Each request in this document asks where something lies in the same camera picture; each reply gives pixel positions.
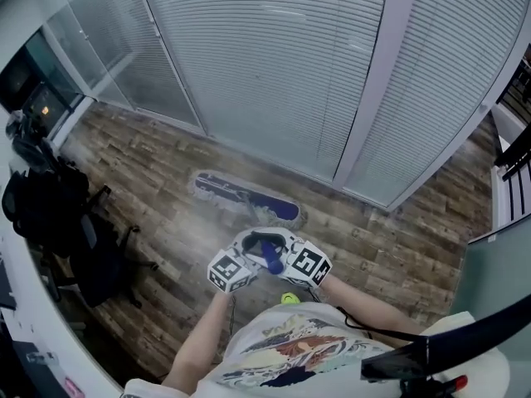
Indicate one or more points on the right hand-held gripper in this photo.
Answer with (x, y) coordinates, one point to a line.
(309, 263)

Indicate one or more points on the black stair railing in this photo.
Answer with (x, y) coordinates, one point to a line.
(514, 151)

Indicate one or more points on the black office chair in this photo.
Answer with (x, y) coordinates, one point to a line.
(99, 263)

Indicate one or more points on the black backpack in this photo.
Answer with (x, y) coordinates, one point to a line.
(50, 205)

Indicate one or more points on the white blind control knob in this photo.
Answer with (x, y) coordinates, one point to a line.
(483, 107)

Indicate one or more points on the narrow white venetian blind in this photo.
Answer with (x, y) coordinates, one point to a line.
(448, 89)

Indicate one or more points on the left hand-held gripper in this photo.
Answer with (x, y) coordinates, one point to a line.
(228, 272)

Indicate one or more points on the blue mop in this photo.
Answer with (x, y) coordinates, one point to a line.
(271, 259)

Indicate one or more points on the venetian blind behind glass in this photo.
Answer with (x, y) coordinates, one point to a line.
(124, 48)

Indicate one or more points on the dark glass door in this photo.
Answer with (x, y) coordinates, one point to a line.
(33, 85)

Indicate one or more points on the person's left forearm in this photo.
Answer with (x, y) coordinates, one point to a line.
(199, 338)

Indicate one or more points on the clear plastic bag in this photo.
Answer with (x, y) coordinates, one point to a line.
(29, 143)

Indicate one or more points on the white desk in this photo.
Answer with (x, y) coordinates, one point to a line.
(37, 321)

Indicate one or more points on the black monitor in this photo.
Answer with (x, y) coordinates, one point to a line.
(33, 375)

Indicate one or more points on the pink rectangular tag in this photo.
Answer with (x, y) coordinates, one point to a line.
(74, 386)

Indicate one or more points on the wooden plank floor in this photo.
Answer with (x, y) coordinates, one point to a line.
(373, 243)

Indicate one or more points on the white printed t-shirt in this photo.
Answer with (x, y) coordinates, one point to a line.
(298, 346)

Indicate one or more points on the person's right forearm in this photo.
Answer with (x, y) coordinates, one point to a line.
(369, 309)

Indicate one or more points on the neon yellow shoe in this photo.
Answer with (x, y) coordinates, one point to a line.
(289, 297)

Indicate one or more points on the wide white venetian blind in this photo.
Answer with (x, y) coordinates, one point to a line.
(269, 64)

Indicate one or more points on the frosted glass partition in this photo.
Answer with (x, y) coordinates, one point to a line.
(498, 280)

